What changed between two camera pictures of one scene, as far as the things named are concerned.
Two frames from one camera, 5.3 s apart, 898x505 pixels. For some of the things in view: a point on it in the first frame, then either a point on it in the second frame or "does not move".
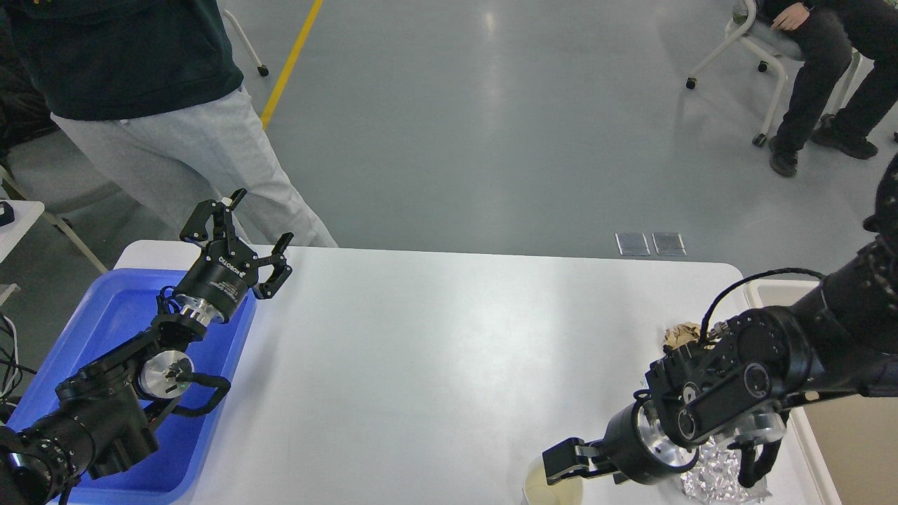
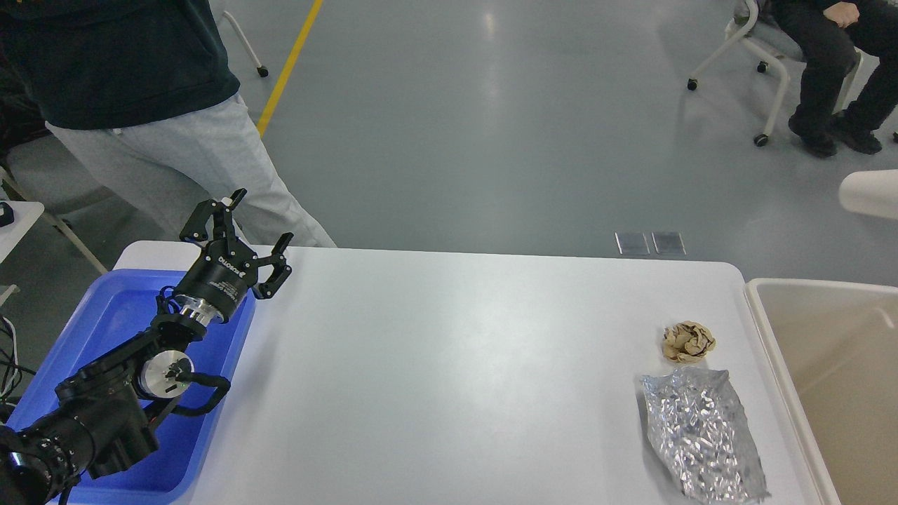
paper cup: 538,492 → 873,192
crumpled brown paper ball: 681,334 does not move
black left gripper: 219,276 does not move
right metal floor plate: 668,244 does not move
